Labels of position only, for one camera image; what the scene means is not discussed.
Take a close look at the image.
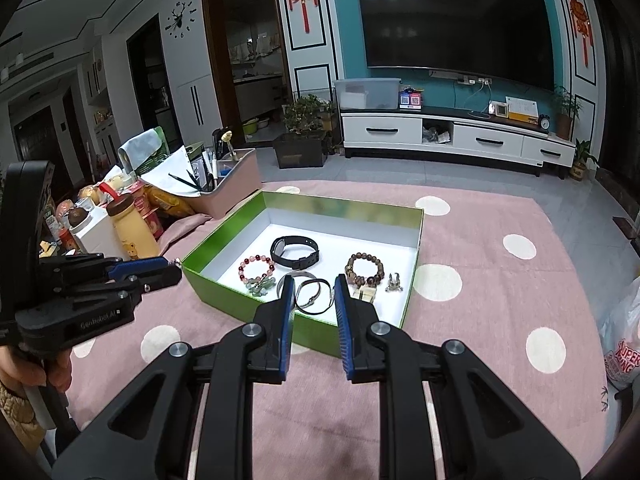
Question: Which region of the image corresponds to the black deer wall clock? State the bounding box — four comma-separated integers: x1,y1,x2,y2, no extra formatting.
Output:
166,1,198,38

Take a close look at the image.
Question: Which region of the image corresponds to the bunch of pens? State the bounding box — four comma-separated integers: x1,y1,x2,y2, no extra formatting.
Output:
167,130,236,196

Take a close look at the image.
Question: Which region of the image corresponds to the green cardboard box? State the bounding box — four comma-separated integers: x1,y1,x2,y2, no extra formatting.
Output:
181,190,425,358

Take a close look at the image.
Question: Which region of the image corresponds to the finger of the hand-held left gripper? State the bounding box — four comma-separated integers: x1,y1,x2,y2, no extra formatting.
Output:
62,262,182,313
39,254,169,283

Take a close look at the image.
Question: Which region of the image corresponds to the black plant crate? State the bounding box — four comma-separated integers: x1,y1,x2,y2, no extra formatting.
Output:
272,130,328,170

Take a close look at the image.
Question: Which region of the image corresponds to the clear storage box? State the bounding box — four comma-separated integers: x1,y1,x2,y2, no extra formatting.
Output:
334,77,402,111

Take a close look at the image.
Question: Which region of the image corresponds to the yellow bear bottle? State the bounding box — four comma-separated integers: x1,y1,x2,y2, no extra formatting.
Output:
102,182,160,261

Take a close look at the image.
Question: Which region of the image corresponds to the wooden bead bracelet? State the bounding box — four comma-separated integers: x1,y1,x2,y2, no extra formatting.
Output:
346,252,386,288

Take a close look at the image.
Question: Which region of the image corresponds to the white green folded cloth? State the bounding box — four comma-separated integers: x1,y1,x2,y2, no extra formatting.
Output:
117,127,168,176

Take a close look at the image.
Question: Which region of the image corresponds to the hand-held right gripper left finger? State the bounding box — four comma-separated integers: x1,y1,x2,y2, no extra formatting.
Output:
52,274,296,480

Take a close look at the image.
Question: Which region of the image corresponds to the white paper sheet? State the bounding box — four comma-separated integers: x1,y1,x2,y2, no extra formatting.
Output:
137,150,203,196

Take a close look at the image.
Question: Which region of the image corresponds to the thin metal bracelet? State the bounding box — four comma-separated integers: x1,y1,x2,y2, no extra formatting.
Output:
294,279,335,317

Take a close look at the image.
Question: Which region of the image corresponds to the pink polka-dot tablecloth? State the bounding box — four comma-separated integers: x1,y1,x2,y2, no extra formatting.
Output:
65,180,631,480

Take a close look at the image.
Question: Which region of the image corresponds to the yellow snack packet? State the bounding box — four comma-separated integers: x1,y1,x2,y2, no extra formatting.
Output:
145,185,196,218

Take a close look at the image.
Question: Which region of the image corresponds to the bonsai plant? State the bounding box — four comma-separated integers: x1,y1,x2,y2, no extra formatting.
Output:
280,94,336,136

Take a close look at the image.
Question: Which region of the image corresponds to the person's left hand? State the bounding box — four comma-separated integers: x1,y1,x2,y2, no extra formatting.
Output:
0,342,73,393

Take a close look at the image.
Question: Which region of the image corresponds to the desk calendar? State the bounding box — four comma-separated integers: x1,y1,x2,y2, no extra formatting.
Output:
505,96,540,125

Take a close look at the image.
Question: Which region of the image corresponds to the red bead bracelet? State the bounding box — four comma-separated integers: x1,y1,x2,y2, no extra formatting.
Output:
237,255,276,285

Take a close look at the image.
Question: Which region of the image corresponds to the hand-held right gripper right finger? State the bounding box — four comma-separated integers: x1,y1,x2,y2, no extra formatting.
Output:
332,274,583,480

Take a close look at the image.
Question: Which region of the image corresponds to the white power strip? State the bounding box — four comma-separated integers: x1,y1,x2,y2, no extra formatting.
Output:
430,71,493,85

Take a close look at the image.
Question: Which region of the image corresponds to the white red plastic bag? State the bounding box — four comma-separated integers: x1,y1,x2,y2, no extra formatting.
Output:
597,275,640,391

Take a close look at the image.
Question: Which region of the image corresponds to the tall potted plant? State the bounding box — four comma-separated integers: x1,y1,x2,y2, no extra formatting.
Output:
552,85,583,141

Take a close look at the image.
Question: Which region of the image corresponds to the pink organizer bin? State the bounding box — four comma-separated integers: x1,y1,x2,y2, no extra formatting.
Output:
192,149,262,220

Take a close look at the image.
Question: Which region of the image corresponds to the black fitness band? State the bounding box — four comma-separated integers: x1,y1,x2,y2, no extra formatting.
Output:
270,235,320,270

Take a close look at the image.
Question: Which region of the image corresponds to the large flat television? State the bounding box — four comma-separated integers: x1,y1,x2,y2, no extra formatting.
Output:
354,0,556,92

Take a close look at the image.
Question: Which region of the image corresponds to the white box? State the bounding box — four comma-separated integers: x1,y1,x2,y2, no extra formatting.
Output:
70,210,126,261

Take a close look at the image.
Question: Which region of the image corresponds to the silver bangle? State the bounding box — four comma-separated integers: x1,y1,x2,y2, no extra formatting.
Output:
276,270,322,311

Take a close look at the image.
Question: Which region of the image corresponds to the small potted plant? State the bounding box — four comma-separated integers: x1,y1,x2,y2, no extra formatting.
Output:
570,140,598,181

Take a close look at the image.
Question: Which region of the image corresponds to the white television cabinet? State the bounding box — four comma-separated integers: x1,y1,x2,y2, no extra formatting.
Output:
340,105,577,178

